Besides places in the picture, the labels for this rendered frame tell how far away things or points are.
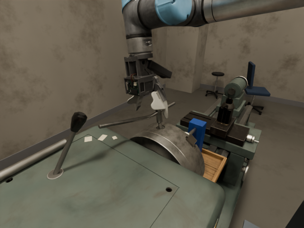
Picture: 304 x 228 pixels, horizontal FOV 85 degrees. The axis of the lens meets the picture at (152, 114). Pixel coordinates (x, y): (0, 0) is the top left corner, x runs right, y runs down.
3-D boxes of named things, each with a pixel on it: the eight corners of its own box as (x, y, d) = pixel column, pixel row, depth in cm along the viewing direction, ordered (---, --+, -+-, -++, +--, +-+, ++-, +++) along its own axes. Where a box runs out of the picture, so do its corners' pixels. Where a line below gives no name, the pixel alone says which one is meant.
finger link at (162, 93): (157, 106, 53) (144, 83, 54) (161, 104, 54) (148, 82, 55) (166, 99, 49) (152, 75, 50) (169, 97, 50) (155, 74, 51)
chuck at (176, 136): (195, 214, 62) (194, 144, 50) (135, 181, 81) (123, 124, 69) (204, 197, 69) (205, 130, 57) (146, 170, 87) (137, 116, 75)
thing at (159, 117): (160, 132, 65) (157, 105, 61) (165, 133, 64) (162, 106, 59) (157, 134, 64) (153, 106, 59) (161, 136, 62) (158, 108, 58)
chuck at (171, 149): (191, 222, 60) (189, 150, 48) (130, 186, 79) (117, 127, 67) (195, 214, 62) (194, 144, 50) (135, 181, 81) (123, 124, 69)
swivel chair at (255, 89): (265, 108, 360) (281, 64, 316) (262, 117, 323) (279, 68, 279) (238, 102, 389) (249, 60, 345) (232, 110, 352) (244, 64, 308)
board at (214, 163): (206, 200, 76) (208, 195, 74) (146, 165, 95) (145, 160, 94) (225, 163, 97) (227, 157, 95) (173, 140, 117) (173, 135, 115)
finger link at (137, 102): (121, 108, 61) (128, 89, 54) (134, 104, 64) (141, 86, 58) (126, 114, 59) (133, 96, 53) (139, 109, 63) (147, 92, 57)
